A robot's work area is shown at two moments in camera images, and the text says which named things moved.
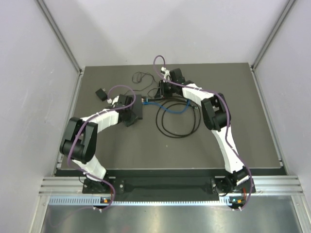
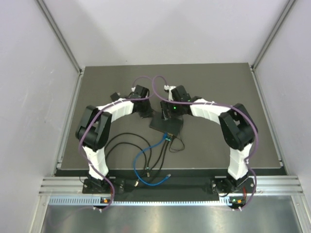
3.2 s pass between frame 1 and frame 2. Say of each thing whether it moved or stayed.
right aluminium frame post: stayed
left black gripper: moved
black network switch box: moved
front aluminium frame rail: stayed
